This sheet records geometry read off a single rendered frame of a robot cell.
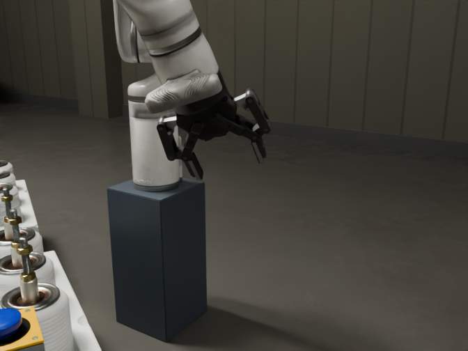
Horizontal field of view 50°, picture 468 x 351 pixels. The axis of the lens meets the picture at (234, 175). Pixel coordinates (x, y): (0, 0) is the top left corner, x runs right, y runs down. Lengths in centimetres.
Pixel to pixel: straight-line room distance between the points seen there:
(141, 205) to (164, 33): 45
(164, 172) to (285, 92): 199
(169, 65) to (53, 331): 38
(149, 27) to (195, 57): 6
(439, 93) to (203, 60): 209
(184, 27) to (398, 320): 81
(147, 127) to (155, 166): 7
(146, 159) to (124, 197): 9
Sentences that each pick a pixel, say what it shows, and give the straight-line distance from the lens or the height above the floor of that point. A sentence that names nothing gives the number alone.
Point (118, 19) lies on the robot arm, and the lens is 93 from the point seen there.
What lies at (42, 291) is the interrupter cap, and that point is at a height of 25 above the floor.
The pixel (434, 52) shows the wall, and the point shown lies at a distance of 263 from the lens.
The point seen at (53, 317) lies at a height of 24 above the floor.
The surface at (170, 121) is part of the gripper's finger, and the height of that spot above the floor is 48.
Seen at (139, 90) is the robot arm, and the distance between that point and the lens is 95.
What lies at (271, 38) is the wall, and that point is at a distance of 293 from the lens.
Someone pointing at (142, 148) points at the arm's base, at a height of 38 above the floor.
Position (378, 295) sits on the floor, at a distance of 126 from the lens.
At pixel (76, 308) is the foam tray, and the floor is 18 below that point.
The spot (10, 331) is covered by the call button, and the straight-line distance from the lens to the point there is 55.
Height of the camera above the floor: 60
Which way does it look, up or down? 16 degrees down
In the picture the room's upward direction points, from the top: straight up
